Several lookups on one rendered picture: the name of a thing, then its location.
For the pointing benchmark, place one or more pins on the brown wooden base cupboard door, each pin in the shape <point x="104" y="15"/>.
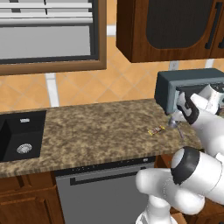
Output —
<point x="26" y="208"/>

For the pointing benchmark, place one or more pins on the grey microwave oven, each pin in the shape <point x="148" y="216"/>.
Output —
<point x="167" y="87"/>

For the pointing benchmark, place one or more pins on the grey metal ladle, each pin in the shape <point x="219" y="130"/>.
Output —
<point x="173" y="123"/>

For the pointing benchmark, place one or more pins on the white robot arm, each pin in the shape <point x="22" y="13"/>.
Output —
<point x="189" y="180"/>

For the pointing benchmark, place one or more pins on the black sink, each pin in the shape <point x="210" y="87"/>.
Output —
<point x="20" y="137"/>

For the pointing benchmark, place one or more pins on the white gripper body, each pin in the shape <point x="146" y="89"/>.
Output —
<point x="181" y="102"/>

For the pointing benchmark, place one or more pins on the yellow wrapped candy bar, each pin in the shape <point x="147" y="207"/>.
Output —
<point x="156" y="130"/>

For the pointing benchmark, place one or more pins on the wooden framed window with blinds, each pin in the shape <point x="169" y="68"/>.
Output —
<point x="46" y="38"/>

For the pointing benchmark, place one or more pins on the dark wooden wall cupboard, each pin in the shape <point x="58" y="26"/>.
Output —
<point x="132" y="43"/>

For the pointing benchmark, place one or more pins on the wall cupboard door dark panel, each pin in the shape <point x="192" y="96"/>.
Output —
<point x="175" y="26"/>

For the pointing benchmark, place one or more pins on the grey dishwasher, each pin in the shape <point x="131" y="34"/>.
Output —
<point x="99" y="198"/>

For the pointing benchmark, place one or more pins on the brown wooden drawer front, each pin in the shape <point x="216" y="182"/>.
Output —
<point x="17" y="183"/>

